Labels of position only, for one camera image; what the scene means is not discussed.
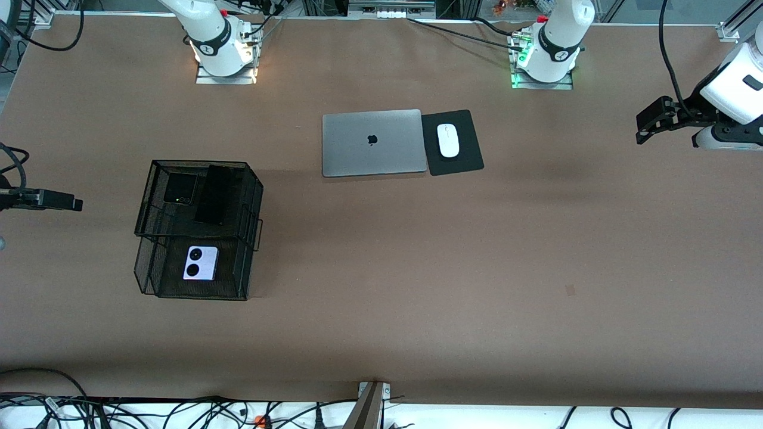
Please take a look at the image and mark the small black flip phone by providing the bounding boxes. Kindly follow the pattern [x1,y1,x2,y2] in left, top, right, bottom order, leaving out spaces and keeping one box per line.
[163,172,199,206]

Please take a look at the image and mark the lavender flip phone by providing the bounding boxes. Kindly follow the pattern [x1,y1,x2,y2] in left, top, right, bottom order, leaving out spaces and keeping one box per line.
[182,245,220,281]

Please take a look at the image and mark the tall black smartphone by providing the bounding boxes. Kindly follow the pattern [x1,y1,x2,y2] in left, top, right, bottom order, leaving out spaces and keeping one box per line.
[194,164,237,226]

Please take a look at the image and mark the black mesh two-tier basket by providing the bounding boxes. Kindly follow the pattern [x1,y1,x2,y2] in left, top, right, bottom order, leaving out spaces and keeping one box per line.
[134,159,264,301]

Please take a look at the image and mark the black mouse pad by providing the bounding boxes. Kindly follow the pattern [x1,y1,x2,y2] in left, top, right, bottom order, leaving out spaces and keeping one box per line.
[421,110,485,177]

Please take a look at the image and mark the white computer mouse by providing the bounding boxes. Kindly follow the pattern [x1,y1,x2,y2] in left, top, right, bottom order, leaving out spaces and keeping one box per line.
[437,123,460,158]

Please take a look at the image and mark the grey power strip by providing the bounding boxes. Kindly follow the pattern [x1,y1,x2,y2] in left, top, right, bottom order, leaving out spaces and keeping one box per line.
[349,0,436,18]

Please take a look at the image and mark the silver closed laptop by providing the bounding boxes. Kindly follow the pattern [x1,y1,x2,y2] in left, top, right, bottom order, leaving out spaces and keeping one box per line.
[322,109,429,178]

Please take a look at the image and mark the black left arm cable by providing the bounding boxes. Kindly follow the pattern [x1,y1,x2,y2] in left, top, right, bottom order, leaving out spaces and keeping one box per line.
[657,0,692,117]

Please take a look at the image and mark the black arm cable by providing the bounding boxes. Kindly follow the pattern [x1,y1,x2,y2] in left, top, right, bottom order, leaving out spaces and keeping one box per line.
[657,0,692,117]
[0,0,84,191]

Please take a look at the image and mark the aluminium frame profile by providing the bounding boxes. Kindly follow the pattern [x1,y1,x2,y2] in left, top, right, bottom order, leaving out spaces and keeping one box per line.
[717,0,763,42]
[24,0,55,27]

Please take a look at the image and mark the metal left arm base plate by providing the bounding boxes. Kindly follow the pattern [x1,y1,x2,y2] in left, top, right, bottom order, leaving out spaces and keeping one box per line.
[511,66,574,91]

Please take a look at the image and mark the black floor cable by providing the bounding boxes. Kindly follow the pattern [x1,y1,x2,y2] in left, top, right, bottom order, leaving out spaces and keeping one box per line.
[0,367,90,401]

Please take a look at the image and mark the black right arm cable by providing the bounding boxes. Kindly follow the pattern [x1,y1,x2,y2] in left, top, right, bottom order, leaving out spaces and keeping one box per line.
[0,0,84,191]

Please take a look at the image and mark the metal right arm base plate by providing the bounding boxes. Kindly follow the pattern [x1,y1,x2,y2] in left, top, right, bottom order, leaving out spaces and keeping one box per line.
[196,60,258,85]

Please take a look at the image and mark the black cable on table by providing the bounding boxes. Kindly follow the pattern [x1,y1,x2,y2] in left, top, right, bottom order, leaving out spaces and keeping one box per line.
[407,17,525,53]

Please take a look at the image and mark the grey metal camera post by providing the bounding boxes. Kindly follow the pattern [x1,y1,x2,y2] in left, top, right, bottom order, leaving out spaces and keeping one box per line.
[343,381,391,429]

